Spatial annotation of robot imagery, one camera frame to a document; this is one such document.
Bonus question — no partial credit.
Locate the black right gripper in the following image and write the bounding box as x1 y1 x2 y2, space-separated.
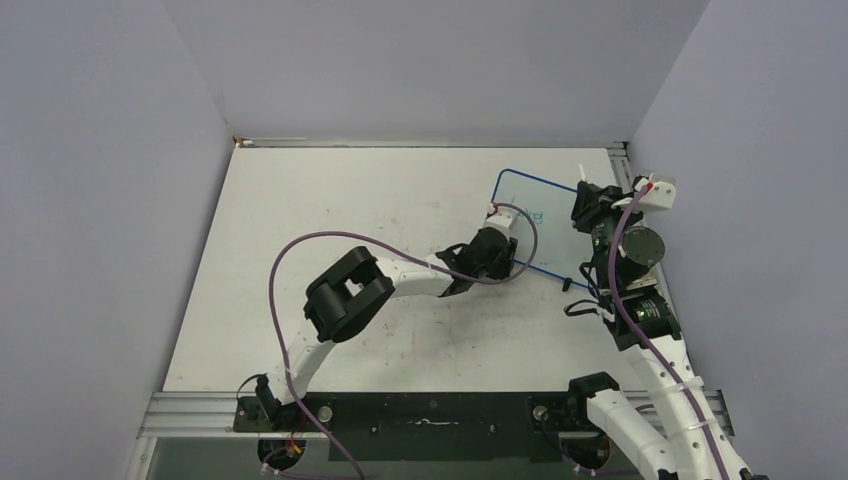
571 181 647 291

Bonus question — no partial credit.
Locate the blue framed whiteboard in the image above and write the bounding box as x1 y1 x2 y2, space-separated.
491 169 593 287

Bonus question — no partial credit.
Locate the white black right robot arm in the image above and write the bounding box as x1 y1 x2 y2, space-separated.
565 177 758 479

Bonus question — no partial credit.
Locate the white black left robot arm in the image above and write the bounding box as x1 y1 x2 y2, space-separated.
236 226 518 431

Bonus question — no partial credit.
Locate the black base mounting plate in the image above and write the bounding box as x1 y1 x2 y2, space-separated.
231 390 637 464

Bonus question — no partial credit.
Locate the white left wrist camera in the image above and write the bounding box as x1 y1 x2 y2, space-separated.
483 203 515 237

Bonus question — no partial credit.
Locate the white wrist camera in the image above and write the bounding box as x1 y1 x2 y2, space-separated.
483 203 515 237
633 173 677 213

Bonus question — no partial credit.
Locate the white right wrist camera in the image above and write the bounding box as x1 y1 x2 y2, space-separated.
633 173 677 213

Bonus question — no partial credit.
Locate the aluminium frame rail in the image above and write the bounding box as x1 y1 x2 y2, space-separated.
138 392 260 439

